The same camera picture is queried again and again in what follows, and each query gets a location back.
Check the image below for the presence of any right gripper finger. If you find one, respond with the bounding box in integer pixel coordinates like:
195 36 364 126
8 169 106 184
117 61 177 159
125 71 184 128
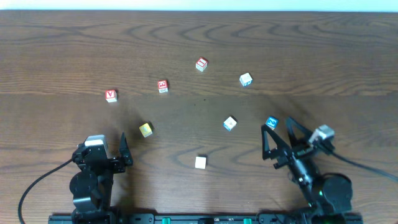
261 124 290 160
286 117 313 147

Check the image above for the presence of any blue number 2 block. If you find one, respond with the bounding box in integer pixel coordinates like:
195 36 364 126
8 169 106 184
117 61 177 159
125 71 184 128
265 116 279 130

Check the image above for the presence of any red letter A block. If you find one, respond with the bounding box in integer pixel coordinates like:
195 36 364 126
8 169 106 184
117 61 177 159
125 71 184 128
105 90 118 103

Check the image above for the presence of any red letter I block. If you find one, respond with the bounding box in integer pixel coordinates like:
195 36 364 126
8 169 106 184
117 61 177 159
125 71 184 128
195 57 208 72

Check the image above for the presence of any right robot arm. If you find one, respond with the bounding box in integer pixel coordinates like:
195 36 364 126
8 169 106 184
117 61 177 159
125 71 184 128
261 118 353 223

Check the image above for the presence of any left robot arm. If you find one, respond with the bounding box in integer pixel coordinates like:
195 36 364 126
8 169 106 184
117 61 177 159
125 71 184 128
69 134 133 223

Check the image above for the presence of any yellow letter O block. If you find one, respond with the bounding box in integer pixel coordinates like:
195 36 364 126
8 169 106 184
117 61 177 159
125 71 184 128
139 123 153 138

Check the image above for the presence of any white block blue drawing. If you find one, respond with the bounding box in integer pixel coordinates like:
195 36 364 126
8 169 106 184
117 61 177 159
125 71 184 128
223 116 237 131

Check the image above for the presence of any white block blue side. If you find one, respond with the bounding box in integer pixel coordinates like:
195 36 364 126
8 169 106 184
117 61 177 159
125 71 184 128
239 73 252 86

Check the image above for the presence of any plain white wooden block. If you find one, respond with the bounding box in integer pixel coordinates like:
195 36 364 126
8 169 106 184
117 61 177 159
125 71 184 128
195 156 206 169

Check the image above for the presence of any red letter E block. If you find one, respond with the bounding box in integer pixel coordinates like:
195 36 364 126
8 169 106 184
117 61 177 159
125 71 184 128
157 80 169 93

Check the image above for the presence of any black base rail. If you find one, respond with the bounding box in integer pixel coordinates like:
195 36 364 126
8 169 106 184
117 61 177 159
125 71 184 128
48 212 364 224

